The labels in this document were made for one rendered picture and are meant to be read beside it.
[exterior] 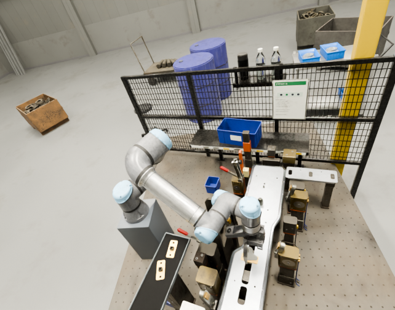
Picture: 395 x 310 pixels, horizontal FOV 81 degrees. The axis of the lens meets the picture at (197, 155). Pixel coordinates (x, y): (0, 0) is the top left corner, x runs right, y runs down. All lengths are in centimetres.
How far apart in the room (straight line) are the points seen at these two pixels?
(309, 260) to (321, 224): 27
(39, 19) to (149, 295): 1182
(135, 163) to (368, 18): 136
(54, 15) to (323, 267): 1168
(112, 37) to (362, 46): 1013
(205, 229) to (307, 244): 94
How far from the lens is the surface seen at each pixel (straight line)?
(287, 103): 175
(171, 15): 1021
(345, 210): 187
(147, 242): 155
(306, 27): 629
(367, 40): 166
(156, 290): 114
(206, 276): 119
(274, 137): 184
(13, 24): 1310
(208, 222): 86
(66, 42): 1205
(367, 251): 174
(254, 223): 92
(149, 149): 94
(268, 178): 158
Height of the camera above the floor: 217
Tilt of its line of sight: 40 degrees down
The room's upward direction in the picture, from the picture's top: 16 degrees counter-clockwise
